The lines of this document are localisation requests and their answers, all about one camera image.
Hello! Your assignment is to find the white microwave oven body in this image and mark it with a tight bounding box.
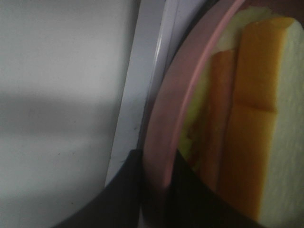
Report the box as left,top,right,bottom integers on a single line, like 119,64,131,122
0,0,143,192

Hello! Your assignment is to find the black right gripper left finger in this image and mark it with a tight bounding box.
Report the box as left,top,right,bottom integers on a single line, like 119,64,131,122
55,150,143,228

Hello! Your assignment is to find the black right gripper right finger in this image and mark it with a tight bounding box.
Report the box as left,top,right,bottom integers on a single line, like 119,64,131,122
164,152,263,228

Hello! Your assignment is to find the white bread sandwich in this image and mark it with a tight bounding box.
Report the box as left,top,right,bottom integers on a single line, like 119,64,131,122
179,0,304,228

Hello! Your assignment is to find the glass microwave turntable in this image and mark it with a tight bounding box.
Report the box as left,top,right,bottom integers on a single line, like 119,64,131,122
140,0,209,152

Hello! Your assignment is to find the pink round plate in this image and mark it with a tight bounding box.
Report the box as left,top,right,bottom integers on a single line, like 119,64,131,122
142,0,247,190

